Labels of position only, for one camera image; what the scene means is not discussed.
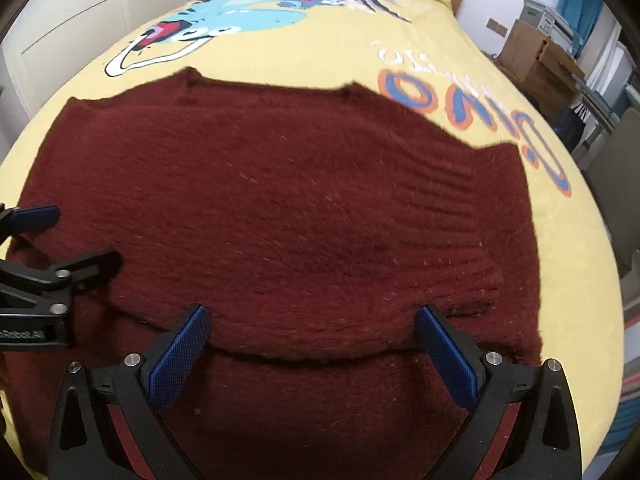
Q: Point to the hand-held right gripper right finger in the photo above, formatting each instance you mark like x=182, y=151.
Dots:
x=447, y=355

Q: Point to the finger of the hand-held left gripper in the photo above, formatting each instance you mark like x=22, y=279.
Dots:
x=35, y=216
x=75, y=267

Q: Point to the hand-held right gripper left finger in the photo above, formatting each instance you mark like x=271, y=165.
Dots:
x=180, y=355

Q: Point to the dark red knitted sweater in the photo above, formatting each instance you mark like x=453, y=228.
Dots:
x=280, y=220

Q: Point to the white wardrobe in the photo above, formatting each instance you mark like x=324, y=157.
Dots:
x=75, y=15

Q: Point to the grey chair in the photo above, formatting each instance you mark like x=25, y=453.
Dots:
x=617, y=180

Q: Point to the dark blue backpack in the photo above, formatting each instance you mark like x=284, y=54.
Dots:
x=575, y=127

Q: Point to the wooden drawer cabinet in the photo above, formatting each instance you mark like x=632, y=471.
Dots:
x=537, y=67

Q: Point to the yellow printed blanket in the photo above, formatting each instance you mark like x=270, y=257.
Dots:
x=320, y=55

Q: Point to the grey white printer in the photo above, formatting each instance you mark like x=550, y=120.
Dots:
x=547, y=22

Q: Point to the teal curtain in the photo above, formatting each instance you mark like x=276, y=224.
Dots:
x=587, y=0

